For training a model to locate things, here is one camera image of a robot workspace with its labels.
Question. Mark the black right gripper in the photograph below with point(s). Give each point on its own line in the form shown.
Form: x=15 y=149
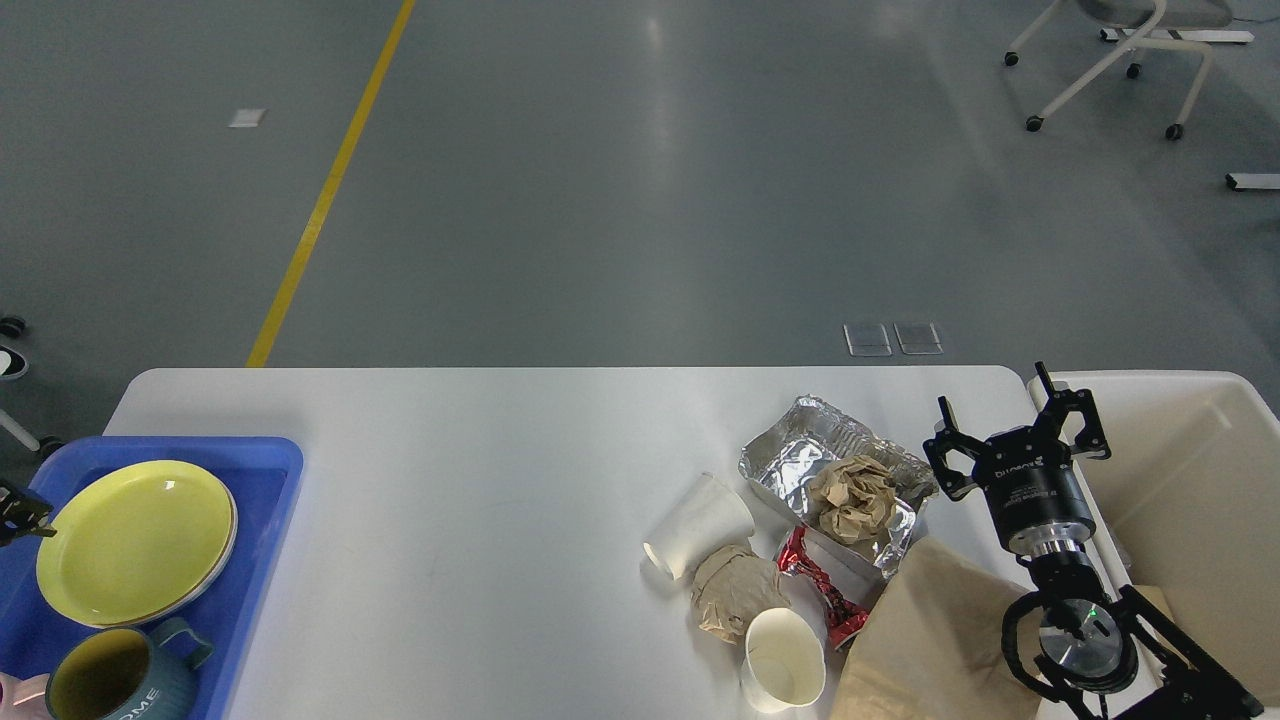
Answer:
x=1035 y=490

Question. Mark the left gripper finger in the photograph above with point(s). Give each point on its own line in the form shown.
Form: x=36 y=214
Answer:
x=24 y=513

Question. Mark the yellow plastic plate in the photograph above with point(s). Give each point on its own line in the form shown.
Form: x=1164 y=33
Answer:
x=137 y=544

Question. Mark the blue-grey HOME mug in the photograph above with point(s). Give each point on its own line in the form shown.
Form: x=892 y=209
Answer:
x=125 y=673

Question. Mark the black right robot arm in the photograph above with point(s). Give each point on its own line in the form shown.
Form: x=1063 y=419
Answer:
x=1069 y=637

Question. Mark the floor outlet cover right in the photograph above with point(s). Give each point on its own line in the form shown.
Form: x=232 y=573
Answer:
x=918 y=338

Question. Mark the floor outlet cover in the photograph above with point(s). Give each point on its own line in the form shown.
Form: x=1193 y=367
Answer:
x=918 y=338
x=868 y=340

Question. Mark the crumpled brown paper ball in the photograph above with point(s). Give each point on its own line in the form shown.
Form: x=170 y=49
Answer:
x=853 y=499

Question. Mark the beige plastic bin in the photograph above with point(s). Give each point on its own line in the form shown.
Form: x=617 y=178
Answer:
x=1190 y=494

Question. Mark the pink mug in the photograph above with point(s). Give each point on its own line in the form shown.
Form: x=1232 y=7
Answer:
x=24 y=698

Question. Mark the floor outlet cover left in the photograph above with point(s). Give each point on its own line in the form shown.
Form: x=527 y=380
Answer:
x=868 y=340

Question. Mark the pink round plate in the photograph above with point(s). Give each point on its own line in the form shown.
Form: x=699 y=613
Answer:
x=228 y=560

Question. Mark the white paper box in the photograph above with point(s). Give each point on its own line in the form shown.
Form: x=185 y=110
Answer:
x=858 y=579

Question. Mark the brown paper bag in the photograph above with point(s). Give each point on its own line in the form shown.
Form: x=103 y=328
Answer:
x=931 y=648

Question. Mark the blue plastic tray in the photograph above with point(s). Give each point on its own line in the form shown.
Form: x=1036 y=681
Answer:
x=262 y=473

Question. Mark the crumpled aluminium foil tray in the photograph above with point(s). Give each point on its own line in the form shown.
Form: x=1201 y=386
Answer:
x=782 y=462

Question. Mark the red snack wrapper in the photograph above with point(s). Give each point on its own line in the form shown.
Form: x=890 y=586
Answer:
x=844 y=618

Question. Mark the white paper cup lying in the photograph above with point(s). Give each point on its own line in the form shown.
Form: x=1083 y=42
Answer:
x=709 y=516

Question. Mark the crumpled brown paper wrapper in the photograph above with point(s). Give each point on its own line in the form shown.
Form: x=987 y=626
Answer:
x=733 y=586

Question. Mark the white paper cup upright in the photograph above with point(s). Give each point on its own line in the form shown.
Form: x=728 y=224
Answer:
x=784 y=664

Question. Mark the white table leg bar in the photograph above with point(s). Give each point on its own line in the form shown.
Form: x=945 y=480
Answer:
x=1244 y=182

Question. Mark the white far base bar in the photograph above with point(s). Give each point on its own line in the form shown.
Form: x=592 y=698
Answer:
x=1207 y=36

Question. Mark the white rolling chair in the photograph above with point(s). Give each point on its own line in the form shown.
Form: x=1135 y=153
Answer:
x=1143 y=17

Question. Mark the white floor marker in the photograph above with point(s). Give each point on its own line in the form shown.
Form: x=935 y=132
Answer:
x=247 y=118

